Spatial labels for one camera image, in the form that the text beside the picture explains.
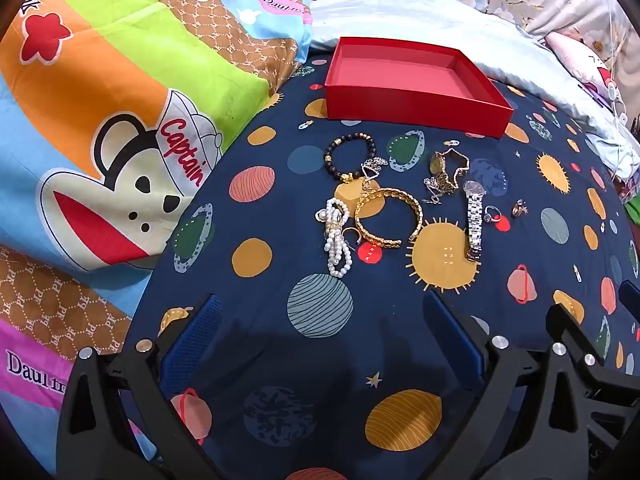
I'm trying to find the colourful cartoon monkey quilt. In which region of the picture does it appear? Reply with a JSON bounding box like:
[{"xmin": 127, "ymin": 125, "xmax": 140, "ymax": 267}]
[{"xmin": 0, "ymin": 0, "xmax": 315, "ymax": 480}]

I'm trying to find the navy planet print blanket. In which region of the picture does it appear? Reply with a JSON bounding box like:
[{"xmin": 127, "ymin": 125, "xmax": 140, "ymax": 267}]
[{"xmin": 117, "ymin": 52, "xmax": 640, "ymax": 480}]

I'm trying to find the white cable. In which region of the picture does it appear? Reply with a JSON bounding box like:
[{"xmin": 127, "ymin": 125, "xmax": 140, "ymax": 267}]
[{"xmin": 604, "ymin": 74, "xmax": 634, "ymax": 127}]

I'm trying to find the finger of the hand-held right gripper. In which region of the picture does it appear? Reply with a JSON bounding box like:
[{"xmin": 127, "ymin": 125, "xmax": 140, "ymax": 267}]
[
  {"xmin": 546, "ymin": 303, "xmax": 602, "ymax": 377},
  {"xmin": 619, "ymin": 279, "xmax": 640, "ymax": 312}
]

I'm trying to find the dark bead bracelet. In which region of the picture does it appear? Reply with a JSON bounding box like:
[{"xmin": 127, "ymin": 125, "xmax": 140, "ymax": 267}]
[{"xmin": 323, "ymin": 132, "xmax": 377, "ymax": 184}]

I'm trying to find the light blue blanket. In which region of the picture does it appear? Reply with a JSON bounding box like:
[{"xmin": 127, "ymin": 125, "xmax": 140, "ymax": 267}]
[{"xmin": 306, "ymin": 0, "xmax": 627, "ymax": 182}]

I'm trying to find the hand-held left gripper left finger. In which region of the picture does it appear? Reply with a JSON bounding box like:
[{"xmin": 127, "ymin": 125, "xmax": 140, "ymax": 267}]
[{"xmin": 55, "ymin": 293, "xmax": 227, "ymax": 480}]

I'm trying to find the silver chain necklace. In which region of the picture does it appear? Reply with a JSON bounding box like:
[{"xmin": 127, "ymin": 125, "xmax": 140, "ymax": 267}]
[
  {"xmin": 360, "ymin": 156, "xmax": 390, "ymax": 192},
  {"xmin": 423, "ymin": 174, "xmax": 447, "ymax": 206}
]

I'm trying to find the pink cartoon pillow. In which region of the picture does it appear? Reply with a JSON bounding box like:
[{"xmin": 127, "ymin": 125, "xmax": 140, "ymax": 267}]
[{"xmin": 543, "ymin": 30, "xmax": 622, "ymax": 104}]

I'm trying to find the white pearl bracelet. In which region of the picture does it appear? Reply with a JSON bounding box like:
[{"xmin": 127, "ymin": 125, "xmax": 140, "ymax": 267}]
[{"xmin": 314, "ymin": 198, "xmax": 357, "ymax": 279}]

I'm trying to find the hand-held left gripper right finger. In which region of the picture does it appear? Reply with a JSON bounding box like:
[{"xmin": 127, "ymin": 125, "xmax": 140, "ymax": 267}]
[{"xmin": 422, "ymin": 290, "xmax": 602, "ymax": 480}]

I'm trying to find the red cardboard box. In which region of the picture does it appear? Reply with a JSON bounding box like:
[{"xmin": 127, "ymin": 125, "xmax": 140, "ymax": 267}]
[{"xmin": 324, "ymin": 37, "xmax": 515, "ymax": 139}]

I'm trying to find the gold wristwatch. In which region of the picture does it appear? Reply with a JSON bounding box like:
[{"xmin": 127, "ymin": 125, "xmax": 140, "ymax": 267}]
[{"xmin": 429, "ymin": 148, "xmax": 471, "ymax": 195}]

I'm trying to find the gold bangle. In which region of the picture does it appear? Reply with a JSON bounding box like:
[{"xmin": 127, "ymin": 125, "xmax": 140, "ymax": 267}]
[{"xmin": 354, "ymin": 187, "xmax": 425, "ymax": 249}]

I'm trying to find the silver wristwatch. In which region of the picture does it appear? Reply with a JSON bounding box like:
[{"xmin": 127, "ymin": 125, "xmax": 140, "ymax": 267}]
[{"xmin": 462, "ymin": 180, "xmax": 487, "ymax": 263}]

